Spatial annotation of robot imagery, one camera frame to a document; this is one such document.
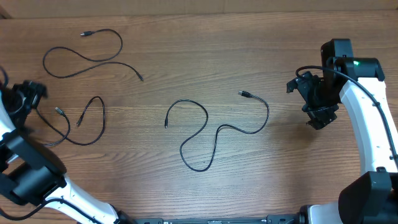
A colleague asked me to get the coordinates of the black usb cable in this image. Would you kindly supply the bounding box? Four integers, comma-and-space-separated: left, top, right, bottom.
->
164, 90, 271, 173
34, 95, 106, 147
42, 29, 145, 82

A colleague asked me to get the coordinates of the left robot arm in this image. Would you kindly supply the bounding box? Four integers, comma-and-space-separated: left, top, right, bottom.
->
1, 82, 134, 223

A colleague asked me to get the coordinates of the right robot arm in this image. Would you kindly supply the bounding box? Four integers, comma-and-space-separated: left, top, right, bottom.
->
287, 39, 397, 223

